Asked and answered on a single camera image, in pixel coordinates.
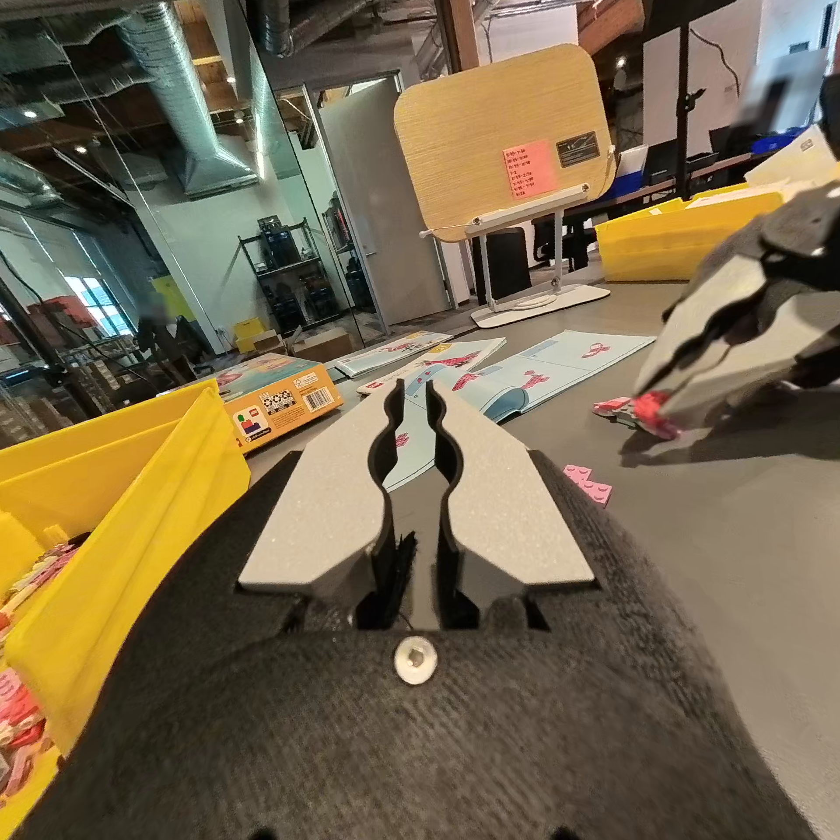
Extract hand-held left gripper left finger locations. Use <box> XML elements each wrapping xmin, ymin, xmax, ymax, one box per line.
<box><xmin>238</xmin><ymin>379</ymin><xmax>404</xmax><ymax>598</ymax></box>

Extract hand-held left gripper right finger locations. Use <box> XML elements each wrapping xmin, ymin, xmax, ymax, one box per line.
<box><xmin>427</xmin><ymin>381</ymin><xmax>597</xmax><ymax>601</ymax></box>

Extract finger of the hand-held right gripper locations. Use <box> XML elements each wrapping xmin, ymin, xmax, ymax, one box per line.
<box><xmin>656</xmin><ymin>308</ymin><xmax>828</xmax><ymax>429</ymax></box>
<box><xmin>633</xmin><ymin>252</ymin><xmax>769</xmax><ymax>398</ymax></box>

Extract pink plate brick assembly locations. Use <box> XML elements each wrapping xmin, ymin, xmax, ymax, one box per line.
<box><xmin>564</xmin><ymin>464</ymin><xmax>615</xmax><ymax>508</ymax></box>

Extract red slope brick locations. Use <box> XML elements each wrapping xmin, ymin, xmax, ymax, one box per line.
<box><xmin>634</xmin><ymin>391</ymin><xmax>681</xmax><ymax>440</ymax></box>

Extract yellow plastic bin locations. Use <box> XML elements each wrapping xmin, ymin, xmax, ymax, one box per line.
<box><xmin>0</xmin><ymin>377</ymin><xmax>252</xmax><ymax>840</ymax></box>
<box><xmin>594</xmin><ymin>184</ymin><xmax>791</xmax><ymax>284</ymax></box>

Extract pile of toy bricks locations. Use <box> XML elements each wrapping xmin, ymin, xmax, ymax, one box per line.
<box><xmin>0</xmin><ymin>525</ymin><xmax>80</xmax><ymax>798</ymax></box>

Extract orange toy brick box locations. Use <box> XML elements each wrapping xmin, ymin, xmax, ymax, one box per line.
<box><xmin>213</xmin><ymin>354</ymin><xmax>345</xmax><ymax>455</ymax></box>

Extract open instruction booklet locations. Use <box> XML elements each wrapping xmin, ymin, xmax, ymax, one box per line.
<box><xmin>381</xmin><ymin>328</ymin><xmax>657</xmax><ymax>493</ymax></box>

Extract cardboard box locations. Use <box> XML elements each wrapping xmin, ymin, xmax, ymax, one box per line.
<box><xmin>289</xmin><ymin>327</ymin><xmax>358</xmax><ymax>366</ymax></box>

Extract flamingo cover instruction booklet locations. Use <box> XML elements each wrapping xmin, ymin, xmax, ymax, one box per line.
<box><xmin>335</xmin><ymin>331</ymin><xmax>454</xmax><ymax>379</ymax></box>

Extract pink sticky note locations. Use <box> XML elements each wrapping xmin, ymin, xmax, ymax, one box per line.
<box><xmin>502</xmin><ymin>139</ymin><xmax>559</xmax><ymax>202</ymax></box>

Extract black shelving rack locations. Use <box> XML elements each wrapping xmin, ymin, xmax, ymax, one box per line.
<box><xmin>238</xmin><ymin>217</ymin><xmax>329</xmax><ymax>337</ymax></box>

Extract wooden book stand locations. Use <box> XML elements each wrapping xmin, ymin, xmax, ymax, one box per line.
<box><xmin>394</xmin><ymin>42</ymin><xmax>619</xmax><ymax>329</ymax></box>

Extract grey door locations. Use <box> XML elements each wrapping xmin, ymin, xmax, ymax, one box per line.
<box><xmin>318</xmin><ymin>77</ymin><xmax>457</xmax><ymax>327</ymax></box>

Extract metal ventilation duct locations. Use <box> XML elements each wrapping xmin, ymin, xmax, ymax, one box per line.
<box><xmin>112</xmin><ymin>0</ymin><xmax>263</xmax><ymax>201</ymax></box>

